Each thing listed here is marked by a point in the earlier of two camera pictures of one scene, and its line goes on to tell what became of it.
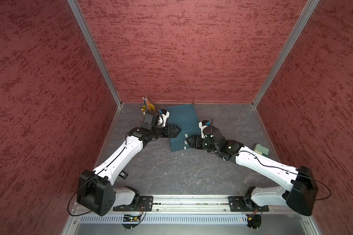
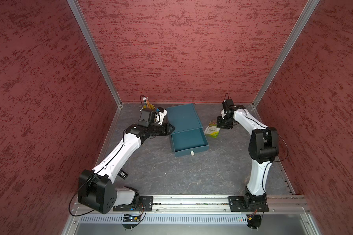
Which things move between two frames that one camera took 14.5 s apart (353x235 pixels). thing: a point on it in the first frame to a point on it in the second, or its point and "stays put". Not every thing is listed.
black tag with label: [123, 175] stays put
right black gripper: [195, 139] to [219, 124]
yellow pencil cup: [148, 107] stays put
